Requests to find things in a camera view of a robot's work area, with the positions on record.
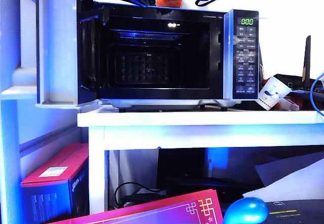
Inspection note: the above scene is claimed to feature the orange fruit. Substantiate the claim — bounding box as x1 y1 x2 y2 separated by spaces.
155 0 184 8

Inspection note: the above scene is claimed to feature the black glass microwave door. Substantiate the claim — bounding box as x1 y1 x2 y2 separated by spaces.
35 0 110 108

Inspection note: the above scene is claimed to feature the white blue-print paper cup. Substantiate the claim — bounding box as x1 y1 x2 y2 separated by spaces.
255 76 293 111

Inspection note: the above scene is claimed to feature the black router with antennas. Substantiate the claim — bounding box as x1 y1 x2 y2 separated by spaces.
258 35 324 101

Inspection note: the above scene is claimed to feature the white table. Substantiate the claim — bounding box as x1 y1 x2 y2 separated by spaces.
77 108 324 215

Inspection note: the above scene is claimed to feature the red and white packet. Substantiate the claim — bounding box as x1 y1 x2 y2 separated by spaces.
275 94 306 111

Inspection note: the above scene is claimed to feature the black computer case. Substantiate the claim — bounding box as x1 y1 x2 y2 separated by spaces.
157 147 207 192

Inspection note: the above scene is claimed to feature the red and black ASUS box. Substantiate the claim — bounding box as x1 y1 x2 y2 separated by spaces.
20 142 90 224

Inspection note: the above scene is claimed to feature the black power adapter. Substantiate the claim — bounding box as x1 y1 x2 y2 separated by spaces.
121 193 168 208

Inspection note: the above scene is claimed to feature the white foam sheet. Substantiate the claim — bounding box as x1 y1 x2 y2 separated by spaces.
242 151 324 202

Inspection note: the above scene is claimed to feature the glossy blue rounded object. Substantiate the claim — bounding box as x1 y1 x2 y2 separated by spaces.
223 197 269 224

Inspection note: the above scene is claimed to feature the blue cable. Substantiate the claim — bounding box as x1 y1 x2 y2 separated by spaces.
309 71 324 119

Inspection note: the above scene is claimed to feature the black floor cable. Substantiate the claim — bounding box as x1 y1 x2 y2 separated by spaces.
114 181 167 210

